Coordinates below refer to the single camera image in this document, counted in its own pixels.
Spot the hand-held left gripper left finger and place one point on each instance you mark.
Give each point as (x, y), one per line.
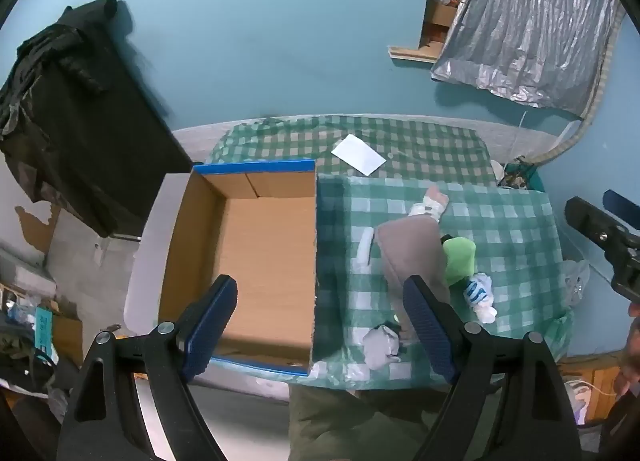
(210, 331)

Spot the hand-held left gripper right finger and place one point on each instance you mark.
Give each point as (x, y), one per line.
(430, 336)

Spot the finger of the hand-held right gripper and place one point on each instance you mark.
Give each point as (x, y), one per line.
(622, 206)
(592, 221)

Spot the grey white cloth bundle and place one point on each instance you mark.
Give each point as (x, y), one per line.
(380, 346)

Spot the light green cloth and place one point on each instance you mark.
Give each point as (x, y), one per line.
(460, 258)

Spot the grey brown cloth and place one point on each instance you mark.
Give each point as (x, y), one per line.
(410, 251)

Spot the cardboard box with blue outside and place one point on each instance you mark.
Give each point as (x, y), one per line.
(270, 261)

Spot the black cloth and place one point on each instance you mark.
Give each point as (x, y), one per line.
(446, 239)

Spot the person's right hand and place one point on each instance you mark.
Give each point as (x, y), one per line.
(632, 356)

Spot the clear plastic bag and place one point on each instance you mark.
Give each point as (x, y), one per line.
(575, 283)

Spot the blue white wrapped packet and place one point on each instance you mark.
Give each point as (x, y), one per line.
(477, 293)

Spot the green white checkered tablecloth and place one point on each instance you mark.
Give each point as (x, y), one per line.
(500, 241)

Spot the white plastic strip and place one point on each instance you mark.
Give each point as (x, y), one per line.
(363, 251)

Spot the olive green pants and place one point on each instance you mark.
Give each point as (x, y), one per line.
(340, 426)

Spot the white plastic bag bundle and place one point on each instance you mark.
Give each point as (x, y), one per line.
(427, 206)

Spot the teal packet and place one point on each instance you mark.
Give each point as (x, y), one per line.
(45, 331)

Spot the green beige checkered tablecloth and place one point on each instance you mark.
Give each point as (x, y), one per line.
(425, 146)

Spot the white paper sheet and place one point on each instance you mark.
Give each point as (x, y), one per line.
(357, 155)

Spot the silver foil mat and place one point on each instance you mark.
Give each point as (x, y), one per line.
(525, 16)

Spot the dark hanging cloth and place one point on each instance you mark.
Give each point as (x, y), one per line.
(75, 131)

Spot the wooden board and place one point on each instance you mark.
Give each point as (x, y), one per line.
(412, 53)

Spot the brown cardboard carton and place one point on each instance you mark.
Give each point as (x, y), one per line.
(440, 18)

